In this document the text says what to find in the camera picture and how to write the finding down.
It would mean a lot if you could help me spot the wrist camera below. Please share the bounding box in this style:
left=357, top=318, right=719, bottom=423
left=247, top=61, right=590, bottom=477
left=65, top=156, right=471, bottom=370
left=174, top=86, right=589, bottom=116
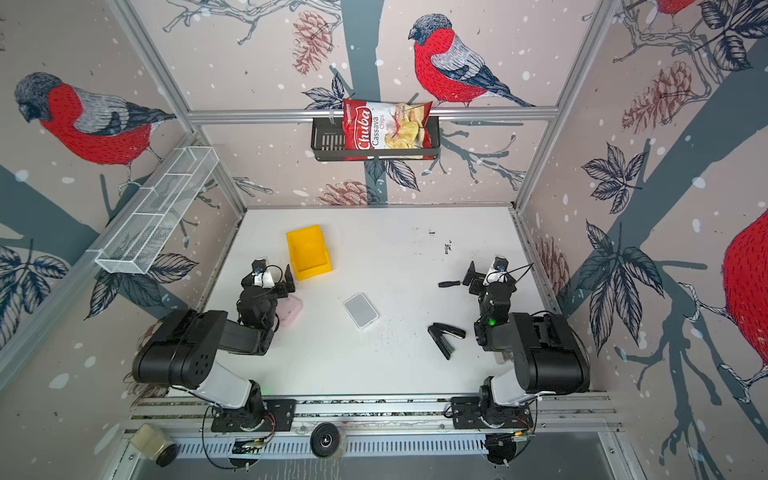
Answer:
left=483, top=268, right=508, bottom=286
left=252, top=265, right=282, bottom=289

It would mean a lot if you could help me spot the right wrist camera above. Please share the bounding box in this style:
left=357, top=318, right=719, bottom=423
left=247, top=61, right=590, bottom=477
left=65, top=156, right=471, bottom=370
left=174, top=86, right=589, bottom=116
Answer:
left=483, top=268, right=508, bottom=286

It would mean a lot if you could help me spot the red cassava chips bag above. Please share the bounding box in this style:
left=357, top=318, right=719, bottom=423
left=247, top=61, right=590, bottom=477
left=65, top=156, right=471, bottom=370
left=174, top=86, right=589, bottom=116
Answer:
left=342, top=99, right=439, bottom=161

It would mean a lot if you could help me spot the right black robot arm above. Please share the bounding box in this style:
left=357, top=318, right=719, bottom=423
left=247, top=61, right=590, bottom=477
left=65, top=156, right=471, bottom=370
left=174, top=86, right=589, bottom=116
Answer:
left=462, top=256, right=590, bottom=427

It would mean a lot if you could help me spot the grey white rectangular box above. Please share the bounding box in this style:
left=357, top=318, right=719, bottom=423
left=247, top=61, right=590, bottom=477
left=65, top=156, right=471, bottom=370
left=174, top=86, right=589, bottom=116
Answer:
left=343, top=293, right=380, bottom=330

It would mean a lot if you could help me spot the black wire wall basket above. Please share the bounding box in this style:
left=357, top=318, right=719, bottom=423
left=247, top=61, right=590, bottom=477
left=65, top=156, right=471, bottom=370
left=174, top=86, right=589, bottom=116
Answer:
left=310, top=117, right=441, bottom=162

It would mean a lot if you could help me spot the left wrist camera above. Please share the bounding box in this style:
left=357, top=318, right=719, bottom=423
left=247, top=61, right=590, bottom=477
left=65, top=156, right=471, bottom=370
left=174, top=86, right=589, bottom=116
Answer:
left=252, top=265, right=282, bottom=289

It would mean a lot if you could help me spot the yellow plastic bin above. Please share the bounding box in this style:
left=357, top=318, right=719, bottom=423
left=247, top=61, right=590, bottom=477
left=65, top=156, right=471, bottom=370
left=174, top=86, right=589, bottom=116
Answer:
left=286, top=225, right=332, bottom=281

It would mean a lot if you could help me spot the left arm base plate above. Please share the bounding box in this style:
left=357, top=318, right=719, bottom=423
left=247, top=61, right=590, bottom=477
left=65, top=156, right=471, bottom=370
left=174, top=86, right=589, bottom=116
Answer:
left=211, top=398, right=297, bottom=434

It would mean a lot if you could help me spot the aluminium mounting rail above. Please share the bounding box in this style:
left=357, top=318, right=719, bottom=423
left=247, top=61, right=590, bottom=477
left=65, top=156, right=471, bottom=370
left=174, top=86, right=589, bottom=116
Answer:
left=122, top=392, right=624, bottom=436

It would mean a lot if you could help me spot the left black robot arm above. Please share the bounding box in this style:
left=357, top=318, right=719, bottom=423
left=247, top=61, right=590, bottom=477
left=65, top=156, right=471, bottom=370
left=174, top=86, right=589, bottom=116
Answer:
left=132, top=259, right=295, bottom=433

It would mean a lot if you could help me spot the beige camera on frame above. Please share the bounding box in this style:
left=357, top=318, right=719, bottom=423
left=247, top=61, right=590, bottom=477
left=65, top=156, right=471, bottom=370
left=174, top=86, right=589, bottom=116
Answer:
left=130, top=423, right=179, bottom=467

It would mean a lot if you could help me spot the black round knob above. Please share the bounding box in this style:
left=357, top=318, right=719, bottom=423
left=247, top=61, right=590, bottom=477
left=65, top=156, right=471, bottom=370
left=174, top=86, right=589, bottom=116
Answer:
left=310, top=422, right=343, bottom=459

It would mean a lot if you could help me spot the black stapler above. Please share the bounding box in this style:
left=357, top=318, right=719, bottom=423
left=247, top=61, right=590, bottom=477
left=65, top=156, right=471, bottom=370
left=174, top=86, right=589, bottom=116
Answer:
left=427, top=323, right=466, bottom=360

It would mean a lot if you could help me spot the white wire mesh shelf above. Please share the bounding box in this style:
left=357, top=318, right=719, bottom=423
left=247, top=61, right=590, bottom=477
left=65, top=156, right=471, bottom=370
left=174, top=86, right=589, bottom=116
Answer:
left=95, top=146, right=219, bottom=274

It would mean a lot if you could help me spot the pink phone case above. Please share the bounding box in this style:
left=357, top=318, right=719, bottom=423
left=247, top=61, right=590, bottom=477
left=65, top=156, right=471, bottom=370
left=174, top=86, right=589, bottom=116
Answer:
left=276, top=295, right=303, bottom=327

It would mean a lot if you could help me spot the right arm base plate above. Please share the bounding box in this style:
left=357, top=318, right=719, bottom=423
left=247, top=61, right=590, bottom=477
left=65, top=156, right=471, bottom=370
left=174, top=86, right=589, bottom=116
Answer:
left=444, top=396, right=534, bottom=431

